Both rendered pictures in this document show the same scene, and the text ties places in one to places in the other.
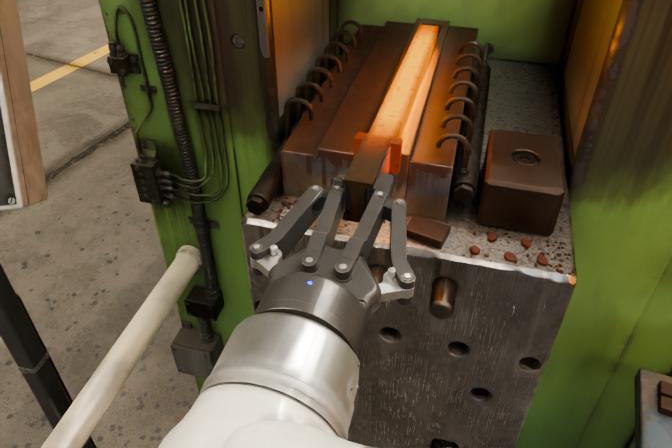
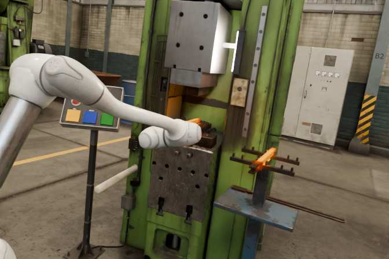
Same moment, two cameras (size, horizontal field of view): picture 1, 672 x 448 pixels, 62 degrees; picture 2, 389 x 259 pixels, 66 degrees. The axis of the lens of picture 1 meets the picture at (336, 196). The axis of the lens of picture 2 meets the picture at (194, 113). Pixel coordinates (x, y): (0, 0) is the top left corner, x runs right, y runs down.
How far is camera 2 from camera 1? 1.29 m
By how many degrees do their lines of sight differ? 28
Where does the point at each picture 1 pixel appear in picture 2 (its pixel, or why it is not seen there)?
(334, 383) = not seen: hidden behind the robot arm
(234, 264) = (146, 170)
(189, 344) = (127, 196)
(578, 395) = (229, 214)
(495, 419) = (200, 195)
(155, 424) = (103, 239)
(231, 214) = (149, 154)
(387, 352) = (178, 174)
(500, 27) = (217, 125)
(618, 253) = (232, 165)
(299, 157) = not seen: hidden behind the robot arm
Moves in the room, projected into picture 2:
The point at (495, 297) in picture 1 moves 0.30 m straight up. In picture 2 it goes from (199, 157) to (206, 107)
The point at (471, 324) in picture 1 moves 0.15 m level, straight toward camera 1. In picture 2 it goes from (195, 165) to (184, 171)
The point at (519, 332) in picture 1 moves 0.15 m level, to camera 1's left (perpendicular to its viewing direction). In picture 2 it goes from (204, 166) to (179, 162)
